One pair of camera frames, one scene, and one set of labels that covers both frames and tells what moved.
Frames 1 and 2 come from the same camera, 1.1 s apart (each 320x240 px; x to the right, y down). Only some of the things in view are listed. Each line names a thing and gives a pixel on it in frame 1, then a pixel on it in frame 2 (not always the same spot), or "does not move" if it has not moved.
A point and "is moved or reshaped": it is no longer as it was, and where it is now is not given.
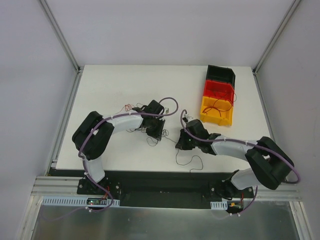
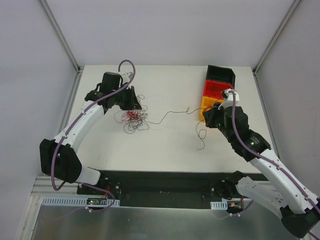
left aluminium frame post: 61,38 does not move
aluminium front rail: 67,186 does not move
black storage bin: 220,74 does not move
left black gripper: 157,128 to 127,98
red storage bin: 218,89 does not move
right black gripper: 182,139 to 213,117
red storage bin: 229,93 is moved or reshaped
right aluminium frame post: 274,37 does not move
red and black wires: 151,141 is moved or reshaped
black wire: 164,133 to 188,113
